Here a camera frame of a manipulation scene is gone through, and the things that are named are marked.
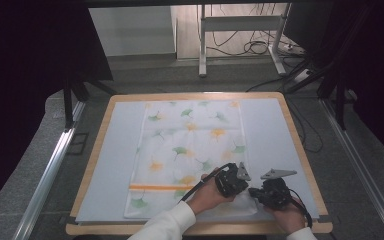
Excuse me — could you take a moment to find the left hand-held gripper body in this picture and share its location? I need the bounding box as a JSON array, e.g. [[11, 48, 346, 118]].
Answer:
[[214, 161, 252, 199]]

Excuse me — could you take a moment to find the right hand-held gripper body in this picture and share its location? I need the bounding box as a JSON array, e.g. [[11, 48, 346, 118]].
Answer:
[[253, 168, 299, 211]]

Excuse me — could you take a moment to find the white leaf-print cloth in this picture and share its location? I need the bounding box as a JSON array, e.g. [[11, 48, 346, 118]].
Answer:
[[123, 99, 260, 221]]

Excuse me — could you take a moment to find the person's left hand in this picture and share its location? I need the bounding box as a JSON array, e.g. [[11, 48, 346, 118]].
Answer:
[[186, 167, 238, 216]]

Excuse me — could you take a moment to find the person's right hand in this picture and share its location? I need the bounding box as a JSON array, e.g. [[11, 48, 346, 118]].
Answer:
[[263, 195, 310, 235]]

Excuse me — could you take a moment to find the black metal stand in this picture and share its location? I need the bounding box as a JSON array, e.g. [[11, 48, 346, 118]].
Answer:
[[284, 59, 349, 131], [61, 73, 118, 132]]

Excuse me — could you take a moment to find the white power strip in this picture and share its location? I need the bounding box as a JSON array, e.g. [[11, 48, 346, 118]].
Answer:
[[293, 68, 314, 84]]

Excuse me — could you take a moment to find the dark floor hatch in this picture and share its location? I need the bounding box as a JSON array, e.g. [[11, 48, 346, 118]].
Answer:
[[66, 132, 90, 156]]

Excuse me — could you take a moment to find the dark curtain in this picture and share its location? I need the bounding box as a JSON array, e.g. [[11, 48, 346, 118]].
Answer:
[[282, 0, 384, 169], [0, 0, 114, 218]]

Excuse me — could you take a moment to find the white panel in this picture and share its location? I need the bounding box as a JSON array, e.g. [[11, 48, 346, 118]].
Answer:
[[88, 5, 177, 57]]

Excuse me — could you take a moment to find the left hand-held gripper black cable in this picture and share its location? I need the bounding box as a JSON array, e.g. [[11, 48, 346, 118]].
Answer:
[[179, 162, 234, 204]]

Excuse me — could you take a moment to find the hand-held gripper black cable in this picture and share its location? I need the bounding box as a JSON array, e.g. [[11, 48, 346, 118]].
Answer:
[[288, 188, 314, 229], [179, 162, 234, 204]]

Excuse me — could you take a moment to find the right hand-held gripper black cable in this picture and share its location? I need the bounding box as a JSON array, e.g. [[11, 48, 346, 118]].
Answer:
[[288, 188, 314, 229]]

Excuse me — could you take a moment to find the long black floor cable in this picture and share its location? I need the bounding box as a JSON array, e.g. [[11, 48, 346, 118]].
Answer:
[[285, 98, 324, 154]]

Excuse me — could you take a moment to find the aluminium floor rail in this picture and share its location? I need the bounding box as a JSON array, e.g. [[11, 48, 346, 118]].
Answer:
[[319, 99, 384, 240], [12, 99, 88, 240]]

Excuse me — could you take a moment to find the black floor cable tangle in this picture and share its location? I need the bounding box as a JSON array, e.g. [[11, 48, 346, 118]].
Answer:
[[209, 29, 281, 57]]

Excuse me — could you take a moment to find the white metal desk frame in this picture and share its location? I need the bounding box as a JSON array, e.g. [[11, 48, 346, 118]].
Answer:
[[198, 3, 292, 78]]

